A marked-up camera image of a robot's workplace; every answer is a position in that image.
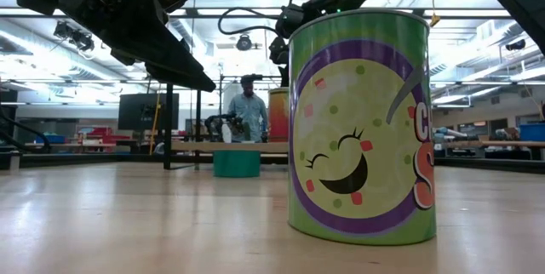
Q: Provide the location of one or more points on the red plastic bins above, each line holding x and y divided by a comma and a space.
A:
102, 134

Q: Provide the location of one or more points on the small blue tray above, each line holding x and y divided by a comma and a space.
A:
51, 138

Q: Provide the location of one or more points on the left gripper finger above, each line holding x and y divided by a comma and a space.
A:
187, 78
166, 48

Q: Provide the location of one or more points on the black table edge rail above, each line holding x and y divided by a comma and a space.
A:
489, 164

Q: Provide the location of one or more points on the black frame wooden shelf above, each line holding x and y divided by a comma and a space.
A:
230, 147

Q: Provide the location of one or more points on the black round ceiling camera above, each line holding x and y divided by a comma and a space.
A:
244, 43

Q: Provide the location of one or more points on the red orange corn can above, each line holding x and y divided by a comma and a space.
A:
279, 116

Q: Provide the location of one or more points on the background wooden table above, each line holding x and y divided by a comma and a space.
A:
494, 143

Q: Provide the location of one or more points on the grey background robot arm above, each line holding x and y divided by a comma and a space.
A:
449, 133

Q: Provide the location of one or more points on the black rail camera cluster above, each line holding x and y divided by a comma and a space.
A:
74, 35

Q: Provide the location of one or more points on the black ceiling device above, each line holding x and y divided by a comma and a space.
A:
516, 45

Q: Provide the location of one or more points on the black background robot arm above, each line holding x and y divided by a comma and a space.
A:
217, 123

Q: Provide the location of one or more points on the blue plastic bin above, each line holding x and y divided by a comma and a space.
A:
532, 132

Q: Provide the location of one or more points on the short teal can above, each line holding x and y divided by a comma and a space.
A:
236, 164

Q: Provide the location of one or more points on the person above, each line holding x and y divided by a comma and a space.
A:
249, 112

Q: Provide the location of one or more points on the black overhead frame bar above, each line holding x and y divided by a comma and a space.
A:
419, 12

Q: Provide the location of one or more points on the green chicken soup can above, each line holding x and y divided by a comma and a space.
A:
362, 138

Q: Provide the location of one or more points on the black monitor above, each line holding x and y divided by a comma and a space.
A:
136, 112

